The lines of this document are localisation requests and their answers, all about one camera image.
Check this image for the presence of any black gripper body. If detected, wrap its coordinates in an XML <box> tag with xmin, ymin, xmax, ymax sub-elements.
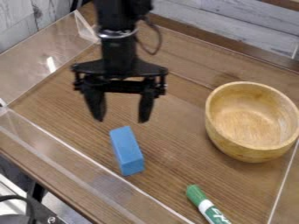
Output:
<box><xmin>70</xmin><ymin>38</ymin><xmax>171</xmax><ymax>98</ymax></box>

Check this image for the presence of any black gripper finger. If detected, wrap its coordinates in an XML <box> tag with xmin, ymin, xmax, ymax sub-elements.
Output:
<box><xmin>138</xmin><ymin>89</ymin><xmax>155</xmax><ymax>123</ymax></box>
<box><xmin>83</xmin><ymin>88</ymin><xmax>107</xmax><ymax>122</ymax></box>

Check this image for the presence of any blue rectangular block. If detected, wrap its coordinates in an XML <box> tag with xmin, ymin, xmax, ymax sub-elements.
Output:
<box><xmin>110</xmin><ymin>126</ymin><xmax>146</xmax><ymax>176</ymax></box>

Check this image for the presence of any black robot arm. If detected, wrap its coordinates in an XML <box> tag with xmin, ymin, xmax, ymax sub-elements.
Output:
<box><xmin>71</xmin><ymin>0</ymin><xmax>169</xmax><ymax>123</ymax></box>

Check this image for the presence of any brown wooden bowl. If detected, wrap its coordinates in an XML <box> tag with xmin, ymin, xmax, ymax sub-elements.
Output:
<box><xmin>205</xmin><ymin>81</ymin><xmax>299</xmax><ymax>163</ymax></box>

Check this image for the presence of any green dry erase marker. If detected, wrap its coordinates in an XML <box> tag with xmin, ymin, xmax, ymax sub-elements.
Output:
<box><xmin>186</xmin><ymin>185</ymin><xmax>233</xmax><ymax>224</ymax></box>

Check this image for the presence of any clear acrylic tray wall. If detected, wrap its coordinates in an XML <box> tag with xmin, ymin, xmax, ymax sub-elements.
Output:
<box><xmin>0</xmin><ymin>17</ymin><xmax>299</xmax><ymax>224</ymax></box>

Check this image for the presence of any black cable under table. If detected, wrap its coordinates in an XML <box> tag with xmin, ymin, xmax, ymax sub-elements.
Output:
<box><xmin>0</xmin><ymin>194</ymin><xmax>37</xmax><ymax>224</ymax></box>

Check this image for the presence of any black table leg frame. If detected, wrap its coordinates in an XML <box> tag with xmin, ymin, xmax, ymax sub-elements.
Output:
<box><xmin>0</xmin><ymin>155</ymin><xmax>67</xmax><ymax>224</ymax></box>

